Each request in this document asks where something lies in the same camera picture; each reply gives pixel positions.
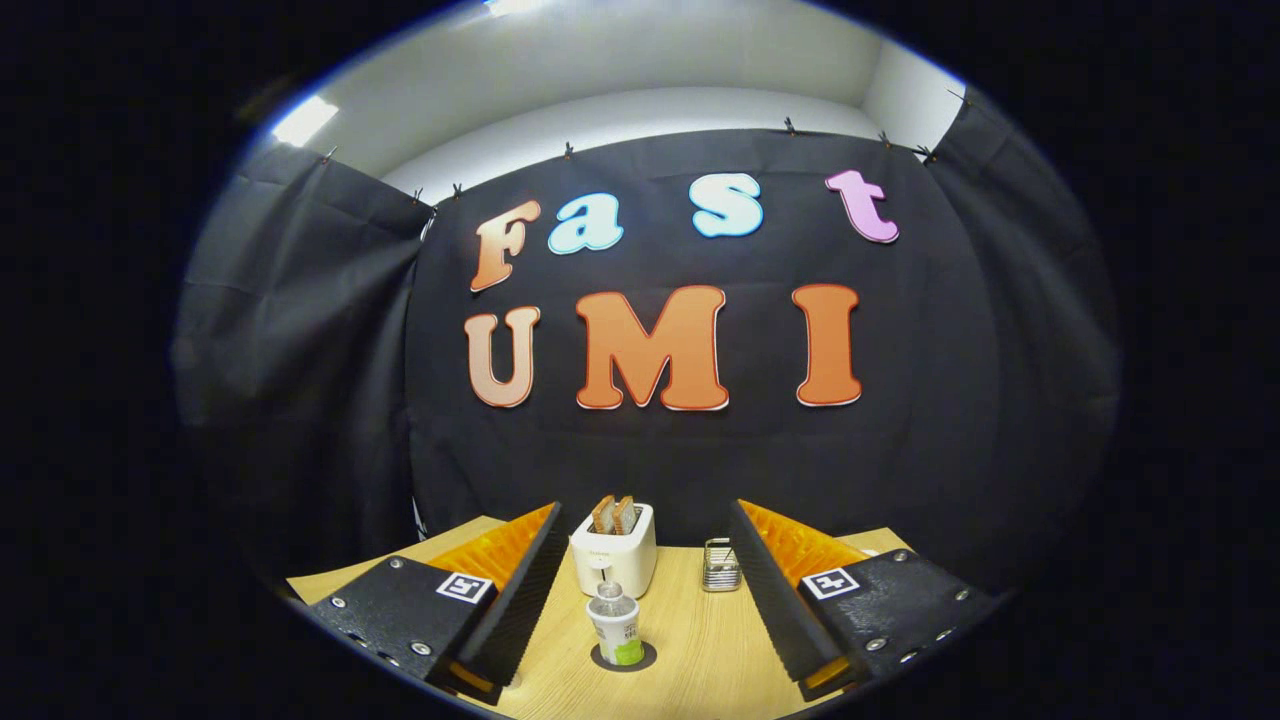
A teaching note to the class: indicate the ceiling tube light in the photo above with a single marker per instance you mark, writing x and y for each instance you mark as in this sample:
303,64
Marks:
305,120

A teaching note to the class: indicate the toast slice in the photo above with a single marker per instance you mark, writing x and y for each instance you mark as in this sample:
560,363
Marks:
603,514
626,516

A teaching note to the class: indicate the wooden table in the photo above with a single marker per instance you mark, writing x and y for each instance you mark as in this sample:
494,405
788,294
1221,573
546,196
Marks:
700,650

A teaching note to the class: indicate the ceiling panel light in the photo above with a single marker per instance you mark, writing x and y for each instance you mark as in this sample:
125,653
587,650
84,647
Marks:
515,6

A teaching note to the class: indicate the white toaster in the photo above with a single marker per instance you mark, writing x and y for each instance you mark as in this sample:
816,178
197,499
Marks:
620,560

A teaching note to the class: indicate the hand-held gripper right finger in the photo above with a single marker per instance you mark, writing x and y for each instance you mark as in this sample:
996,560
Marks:
775,600

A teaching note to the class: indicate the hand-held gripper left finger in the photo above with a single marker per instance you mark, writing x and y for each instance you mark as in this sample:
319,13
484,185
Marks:
520,600

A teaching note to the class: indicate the dark brown round coaster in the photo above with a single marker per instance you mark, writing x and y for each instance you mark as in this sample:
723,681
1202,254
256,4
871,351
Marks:
648,658

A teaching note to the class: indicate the clear juice bottle white label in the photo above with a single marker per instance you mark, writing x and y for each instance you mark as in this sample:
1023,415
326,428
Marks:
615,630

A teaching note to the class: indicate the black backdrop cloth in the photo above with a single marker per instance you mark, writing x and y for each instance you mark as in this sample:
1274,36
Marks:
950,400

